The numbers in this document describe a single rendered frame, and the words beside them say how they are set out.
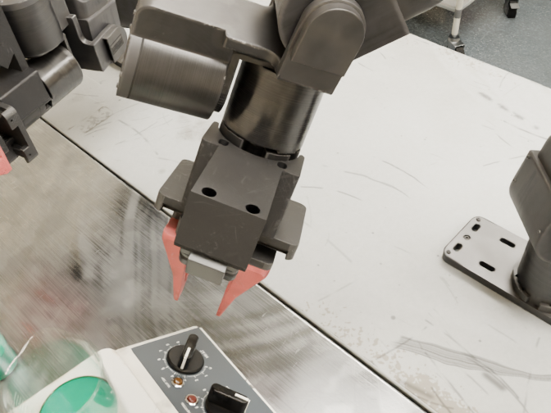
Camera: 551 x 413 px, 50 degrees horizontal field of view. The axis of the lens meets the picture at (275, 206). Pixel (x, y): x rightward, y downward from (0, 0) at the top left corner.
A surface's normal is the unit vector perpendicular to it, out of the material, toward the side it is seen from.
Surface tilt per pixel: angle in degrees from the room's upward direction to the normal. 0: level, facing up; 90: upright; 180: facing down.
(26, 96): 91
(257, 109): 63
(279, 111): 74
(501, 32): 0
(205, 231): 68
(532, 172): 78
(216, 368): 30
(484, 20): 0
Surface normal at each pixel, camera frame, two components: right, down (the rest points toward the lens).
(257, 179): 0.34, -0.82
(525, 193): -0.99, -0.04
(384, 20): 0.06, 0.73
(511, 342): -0.07, -0.68
